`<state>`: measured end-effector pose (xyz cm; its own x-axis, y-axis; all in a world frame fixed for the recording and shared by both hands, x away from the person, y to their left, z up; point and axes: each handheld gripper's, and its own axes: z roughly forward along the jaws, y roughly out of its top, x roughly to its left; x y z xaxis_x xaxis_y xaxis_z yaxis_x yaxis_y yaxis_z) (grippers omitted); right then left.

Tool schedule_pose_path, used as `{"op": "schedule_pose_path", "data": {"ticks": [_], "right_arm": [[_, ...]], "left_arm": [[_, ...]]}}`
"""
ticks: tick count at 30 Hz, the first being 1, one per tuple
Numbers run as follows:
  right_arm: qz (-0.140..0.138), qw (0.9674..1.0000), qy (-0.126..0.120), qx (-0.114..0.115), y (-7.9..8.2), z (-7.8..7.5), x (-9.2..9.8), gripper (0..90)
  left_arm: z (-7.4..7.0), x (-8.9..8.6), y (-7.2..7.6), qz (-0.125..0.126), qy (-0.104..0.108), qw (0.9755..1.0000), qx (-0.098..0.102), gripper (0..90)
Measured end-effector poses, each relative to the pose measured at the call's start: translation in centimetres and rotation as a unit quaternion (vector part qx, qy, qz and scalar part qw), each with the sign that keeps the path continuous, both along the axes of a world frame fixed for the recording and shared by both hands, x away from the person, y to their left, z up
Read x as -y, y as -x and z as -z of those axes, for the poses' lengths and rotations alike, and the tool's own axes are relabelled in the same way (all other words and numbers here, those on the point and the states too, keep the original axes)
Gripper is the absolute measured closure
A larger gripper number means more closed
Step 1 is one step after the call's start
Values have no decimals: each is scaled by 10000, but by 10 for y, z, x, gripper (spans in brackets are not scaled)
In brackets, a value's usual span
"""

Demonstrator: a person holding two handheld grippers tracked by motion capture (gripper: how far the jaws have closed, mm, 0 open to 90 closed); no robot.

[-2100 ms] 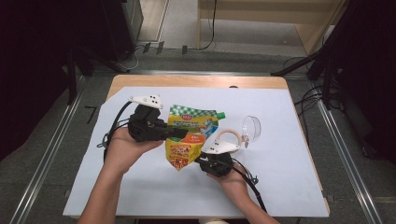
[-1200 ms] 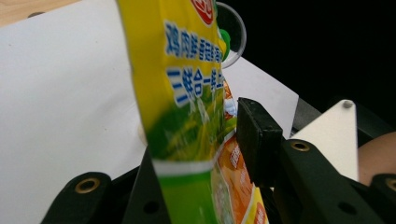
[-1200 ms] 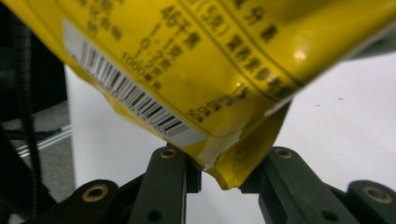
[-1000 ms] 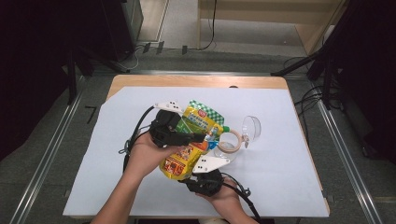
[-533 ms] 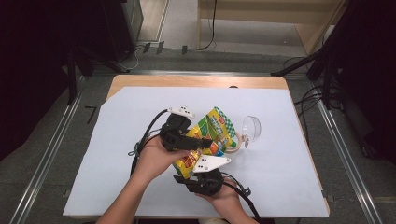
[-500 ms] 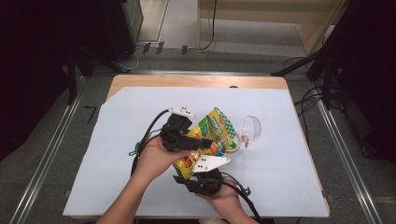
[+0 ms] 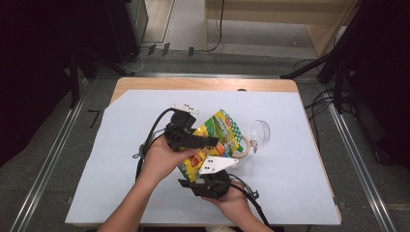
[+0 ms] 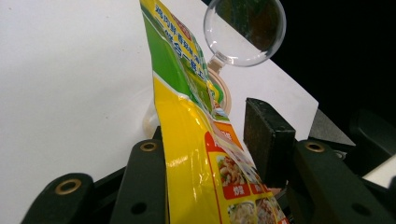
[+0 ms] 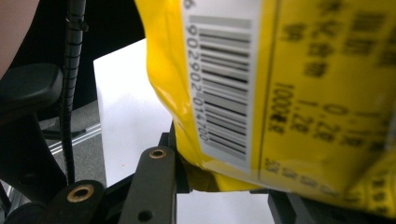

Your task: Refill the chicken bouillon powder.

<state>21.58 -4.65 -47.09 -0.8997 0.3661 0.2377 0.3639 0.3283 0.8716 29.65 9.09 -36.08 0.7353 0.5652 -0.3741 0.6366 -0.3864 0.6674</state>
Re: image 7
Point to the yellow green spout pouch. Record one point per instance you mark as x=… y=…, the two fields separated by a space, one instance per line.
x=216 y=127

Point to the black metal stand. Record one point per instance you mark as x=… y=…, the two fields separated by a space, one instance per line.
x=74 y=83
x=306 y=67

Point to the person's right hand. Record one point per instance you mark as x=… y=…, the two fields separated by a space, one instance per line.
x=237 y=206

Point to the white table mat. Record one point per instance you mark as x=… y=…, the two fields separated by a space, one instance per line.
x=283 y=193

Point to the black round table grommet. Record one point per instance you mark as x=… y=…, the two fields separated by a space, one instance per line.
x=241 y=90

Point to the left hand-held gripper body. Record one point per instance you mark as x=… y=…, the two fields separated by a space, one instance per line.
x=180 y=132

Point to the person's left hand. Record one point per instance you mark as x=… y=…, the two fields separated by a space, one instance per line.
x=161 y=161

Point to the clear glass jar with lid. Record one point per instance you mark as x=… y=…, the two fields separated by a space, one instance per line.
x=261 y=133

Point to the metal floor rail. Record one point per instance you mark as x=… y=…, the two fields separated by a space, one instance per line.
x=209 y=76
x=356 y=161
x=50 y=161

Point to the light wooden furniture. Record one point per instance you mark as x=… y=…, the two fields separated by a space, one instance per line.
x=257 y=14

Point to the black floor tape corner mark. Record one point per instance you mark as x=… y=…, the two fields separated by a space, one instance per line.
x=96 y=111

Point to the black cabinet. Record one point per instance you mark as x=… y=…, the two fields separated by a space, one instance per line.
x=129 y=29

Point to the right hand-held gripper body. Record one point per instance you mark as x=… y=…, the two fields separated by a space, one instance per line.
x=214 y=183

